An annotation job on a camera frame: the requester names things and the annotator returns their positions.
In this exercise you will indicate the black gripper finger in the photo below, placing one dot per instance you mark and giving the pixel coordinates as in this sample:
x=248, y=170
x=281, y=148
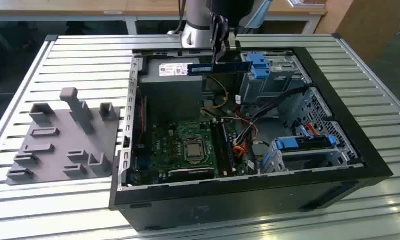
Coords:
x=228, y=46
x=217, y=50

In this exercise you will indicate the blue-labelled RAM stick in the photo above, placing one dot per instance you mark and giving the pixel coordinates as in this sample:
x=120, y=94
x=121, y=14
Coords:
x=202, y=68

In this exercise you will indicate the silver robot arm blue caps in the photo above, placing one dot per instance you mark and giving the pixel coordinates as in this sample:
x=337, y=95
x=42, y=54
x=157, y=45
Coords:
x=194, y=25

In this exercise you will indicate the black RAM slot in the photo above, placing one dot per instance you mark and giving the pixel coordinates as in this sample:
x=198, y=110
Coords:
x=229, y=150

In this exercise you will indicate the blue disk carrier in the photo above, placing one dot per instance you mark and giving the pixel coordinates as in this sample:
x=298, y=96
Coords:
x=257, y=65
x=286, y=144

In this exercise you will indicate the metal drive cage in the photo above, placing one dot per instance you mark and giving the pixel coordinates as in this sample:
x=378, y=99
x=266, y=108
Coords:
x=320, y=156
x=286, y=75

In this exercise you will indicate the grey power supply unit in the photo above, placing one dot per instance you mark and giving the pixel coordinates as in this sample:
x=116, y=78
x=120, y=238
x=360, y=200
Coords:
x=169, y=95

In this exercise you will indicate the green motherboard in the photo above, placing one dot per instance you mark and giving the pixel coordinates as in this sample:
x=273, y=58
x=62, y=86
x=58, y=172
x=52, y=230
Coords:
x=166, y=140

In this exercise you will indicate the silver CPU in socket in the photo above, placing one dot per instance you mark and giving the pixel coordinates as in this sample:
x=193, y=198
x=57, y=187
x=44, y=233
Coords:
x=193, y=150

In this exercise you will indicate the wooden cabinet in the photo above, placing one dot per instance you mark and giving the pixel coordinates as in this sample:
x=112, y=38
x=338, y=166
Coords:
x=362, y=25

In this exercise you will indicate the black graphics card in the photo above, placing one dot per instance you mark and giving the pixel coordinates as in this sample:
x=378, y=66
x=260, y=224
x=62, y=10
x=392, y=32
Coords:
x=193, y=173

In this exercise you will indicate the black open PC case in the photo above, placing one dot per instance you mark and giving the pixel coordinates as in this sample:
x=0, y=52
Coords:
x=220, y=202

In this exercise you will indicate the grey plastic parts rack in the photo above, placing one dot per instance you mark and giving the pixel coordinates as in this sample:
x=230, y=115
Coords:
x=56, y=160

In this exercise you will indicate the wooden desk white frame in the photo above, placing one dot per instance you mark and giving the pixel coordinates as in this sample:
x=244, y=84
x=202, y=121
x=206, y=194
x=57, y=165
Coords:
x=86, y=6

